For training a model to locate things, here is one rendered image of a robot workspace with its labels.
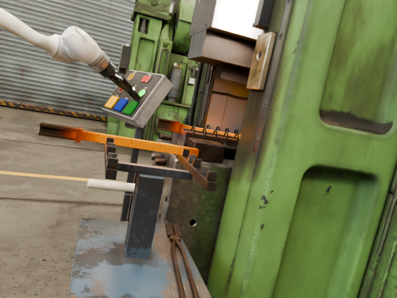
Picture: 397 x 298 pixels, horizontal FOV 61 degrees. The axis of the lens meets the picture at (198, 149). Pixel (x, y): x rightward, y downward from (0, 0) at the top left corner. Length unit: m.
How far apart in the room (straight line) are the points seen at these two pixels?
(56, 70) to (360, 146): 8.50
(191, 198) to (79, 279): 0.51
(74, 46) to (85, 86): 7.65
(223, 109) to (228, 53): 0.36
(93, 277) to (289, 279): 0.65
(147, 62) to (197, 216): 5.18
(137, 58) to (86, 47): 4.68
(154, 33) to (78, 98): 3.64
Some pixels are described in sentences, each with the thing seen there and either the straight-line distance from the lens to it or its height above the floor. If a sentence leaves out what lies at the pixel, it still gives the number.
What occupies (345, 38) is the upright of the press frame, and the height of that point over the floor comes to 1.37.
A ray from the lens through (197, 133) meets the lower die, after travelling 1.29.
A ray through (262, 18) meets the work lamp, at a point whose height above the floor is 1.40.
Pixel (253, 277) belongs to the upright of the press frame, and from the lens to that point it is 1.06.
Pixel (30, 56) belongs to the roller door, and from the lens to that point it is 9.20.
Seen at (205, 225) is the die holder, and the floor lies 0.69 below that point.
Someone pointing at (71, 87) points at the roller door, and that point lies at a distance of 9.17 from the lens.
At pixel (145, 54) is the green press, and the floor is 1.67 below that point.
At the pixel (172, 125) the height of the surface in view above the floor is 1.00.
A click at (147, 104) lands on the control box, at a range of 1.69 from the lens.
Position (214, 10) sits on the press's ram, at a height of 1.42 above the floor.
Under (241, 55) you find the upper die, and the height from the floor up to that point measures 1.31.
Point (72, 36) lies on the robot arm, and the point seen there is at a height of 1.26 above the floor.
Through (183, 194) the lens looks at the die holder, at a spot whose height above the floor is 0.80.
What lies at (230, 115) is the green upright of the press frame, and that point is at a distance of 1.58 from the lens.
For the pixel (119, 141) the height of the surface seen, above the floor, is 0.97.
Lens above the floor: 1.13
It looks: 9 degrees down
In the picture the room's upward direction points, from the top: 12 degrees clockwise
